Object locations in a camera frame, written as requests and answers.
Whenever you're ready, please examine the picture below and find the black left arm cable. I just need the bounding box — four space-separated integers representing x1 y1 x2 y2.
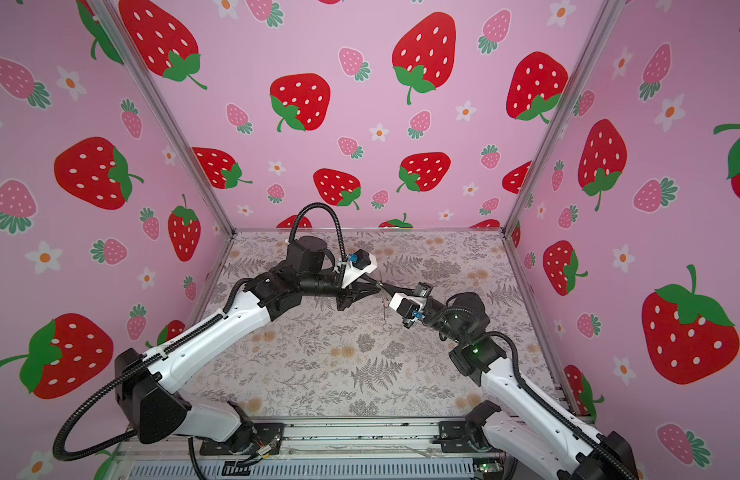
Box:
50 202 351 480

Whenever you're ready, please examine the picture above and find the aluminium corner post left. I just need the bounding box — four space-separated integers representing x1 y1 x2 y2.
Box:
92 1 234 237

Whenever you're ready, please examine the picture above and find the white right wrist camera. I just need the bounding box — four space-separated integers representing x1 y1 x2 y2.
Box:
389 292 426 322

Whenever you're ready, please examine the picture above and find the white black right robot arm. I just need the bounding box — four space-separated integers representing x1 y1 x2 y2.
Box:
381 283 638 479

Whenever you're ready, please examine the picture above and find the clear acrylic keyring holder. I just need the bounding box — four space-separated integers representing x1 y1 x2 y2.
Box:
381 298 392 330

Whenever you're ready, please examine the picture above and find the aluminium corner post right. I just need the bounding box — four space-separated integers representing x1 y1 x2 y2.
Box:
502 0 626 239

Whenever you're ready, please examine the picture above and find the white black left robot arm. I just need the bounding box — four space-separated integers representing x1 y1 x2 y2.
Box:
116 236 380 453

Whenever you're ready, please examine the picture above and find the aluminium front rail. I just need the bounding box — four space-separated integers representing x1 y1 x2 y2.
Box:
122 417 527 463

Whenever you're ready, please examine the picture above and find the perforated grey cable duct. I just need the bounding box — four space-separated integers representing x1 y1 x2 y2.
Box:
128 459 485 480

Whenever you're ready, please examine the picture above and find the aluminium corner post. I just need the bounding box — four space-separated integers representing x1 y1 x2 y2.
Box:
502 0 626 239
92 1 234 237

